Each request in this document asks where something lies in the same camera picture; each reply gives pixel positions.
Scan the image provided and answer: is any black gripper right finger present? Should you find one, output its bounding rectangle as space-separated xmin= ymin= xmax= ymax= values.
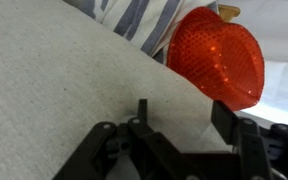
xmin=211 ymin=99 xmax=288 ymax=180

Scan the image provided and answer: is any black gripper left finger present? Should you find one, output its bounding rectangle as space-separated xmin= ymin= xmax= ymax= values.
xmin=52 ymin=98 xmax=199 ymax=180

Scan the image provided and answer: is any white square throw pillow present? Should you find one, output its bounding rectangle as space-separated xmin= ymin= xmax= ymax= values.
xmin=0 ymin=0 xmax=233 ymax=180

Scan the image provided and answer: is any grey white striped cloth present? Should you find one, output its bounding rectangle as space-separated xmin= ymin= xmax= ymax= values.
xmin=63 ymin=0 xmax=220 ymax=66

